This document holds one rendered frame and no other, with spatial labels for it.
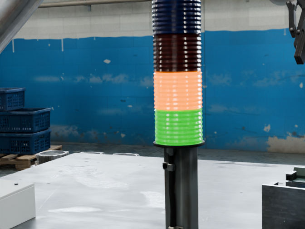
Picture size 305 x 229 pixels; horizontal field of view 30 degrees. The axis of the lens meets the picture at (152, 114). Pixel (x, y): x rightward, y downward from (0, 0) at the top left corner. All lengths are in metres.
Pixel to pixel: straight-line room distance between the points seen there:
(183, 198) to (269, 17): 5.76
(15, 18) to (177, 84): 0.75
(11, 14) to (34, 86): 6.36
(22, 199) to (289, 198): 0.57
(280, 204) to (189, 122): 0.28
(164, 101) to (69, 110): 6.77
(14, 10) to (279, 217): 0.77
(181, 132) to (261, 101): 5.79
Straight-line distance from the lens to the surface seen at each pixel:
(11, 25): 1.37
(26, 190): 1.22
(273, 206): 0.92
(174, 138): 0.68
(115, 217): 1.22
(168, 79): 0.68
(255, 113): 6.49
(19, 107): 6.27
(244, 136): 6.56
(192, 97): 0.68
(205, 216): 1.22
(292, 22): 1.35
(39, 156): 3.44
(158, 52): 0.68
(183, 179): 0.71
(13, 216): 1.20
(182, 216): 0.72
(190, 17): 0.68
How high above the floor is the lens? 1.15
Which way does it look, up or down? 6 degrees down
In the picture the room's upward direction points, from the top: 1 degrees counter-clockwise
